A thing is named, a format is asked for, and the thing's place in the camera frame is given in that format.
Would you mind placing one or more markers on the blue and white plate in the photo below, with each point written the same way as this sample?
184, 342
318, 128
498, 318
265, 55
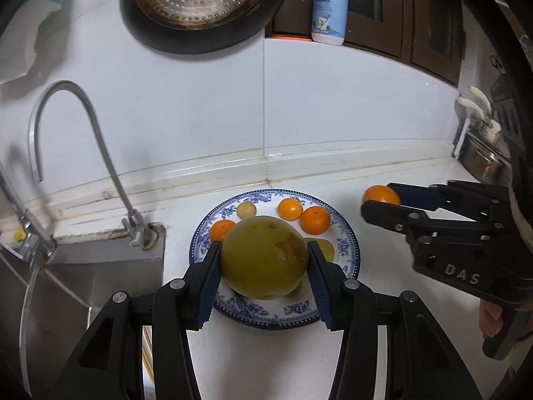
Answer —
270, 206

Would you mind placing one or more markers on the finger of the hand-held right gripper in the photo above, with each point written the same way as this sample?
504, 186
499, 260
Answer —
420, 198
387, 214

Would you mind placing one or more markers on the stainless steel pot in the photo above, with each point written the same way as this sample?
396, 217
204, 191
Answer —
483, 162

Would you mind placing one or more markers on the white and blue bottle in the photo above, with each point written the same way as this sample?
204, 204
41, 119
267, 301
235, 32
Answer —
328, 12

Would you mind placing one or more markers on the large yellow-green pear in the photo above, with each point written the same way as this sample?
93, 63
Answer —
258, 258

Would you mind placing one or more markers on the small orange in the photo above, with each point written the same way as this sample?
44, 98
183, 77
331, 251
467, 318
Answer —
290, 209

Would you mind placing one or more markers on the tan longan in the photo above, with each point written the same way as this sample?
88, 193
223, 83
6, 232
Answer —
246, 210

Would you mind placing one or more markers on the steel sink faucet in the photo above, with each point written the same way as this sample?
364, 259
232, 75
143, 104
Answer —
29, 237

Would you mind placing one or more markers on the stainless steel sink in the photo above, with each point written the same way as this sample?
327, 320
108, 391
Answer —
83, 283

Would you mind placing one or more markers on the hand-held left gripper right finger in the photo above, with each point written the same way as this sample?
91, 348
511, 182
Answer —
319, 300

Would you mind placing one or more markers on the translucent plastic bag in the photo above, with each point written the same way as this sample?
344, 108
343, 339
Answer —
29, 50

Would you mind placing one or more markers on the person's right hand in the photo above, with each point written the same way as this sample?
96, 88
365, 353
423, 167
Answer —
489, 316

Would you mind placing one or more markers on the large orange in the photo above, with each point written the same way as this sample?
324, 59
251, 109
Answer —
315, 220

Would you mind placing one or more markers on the small yellow-green fruit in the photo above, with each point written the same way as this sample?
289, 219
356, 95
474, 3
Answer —
322, 248

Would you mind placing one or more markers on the orange kumquat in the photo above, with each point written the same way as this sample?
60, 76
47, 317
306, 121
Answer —
379, 195
220, 229

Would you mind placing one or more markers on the black pan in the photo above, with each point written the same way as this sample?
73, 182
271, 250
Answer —
200, 37

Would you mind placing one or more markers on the dark wooden cabinet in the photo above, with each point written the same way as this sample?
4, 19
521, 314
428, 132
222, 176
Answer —
391, 8

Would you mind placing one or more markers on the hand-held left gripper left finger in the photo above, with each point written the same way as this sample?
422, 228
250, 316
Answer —
208, 296

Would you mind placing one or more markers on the tall gooseneck steel faucet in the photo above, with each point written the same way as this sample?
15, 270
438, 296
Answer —
104, 154

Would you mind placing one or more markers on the small yellow object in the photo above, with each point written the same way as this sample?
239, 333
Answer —
19, 234

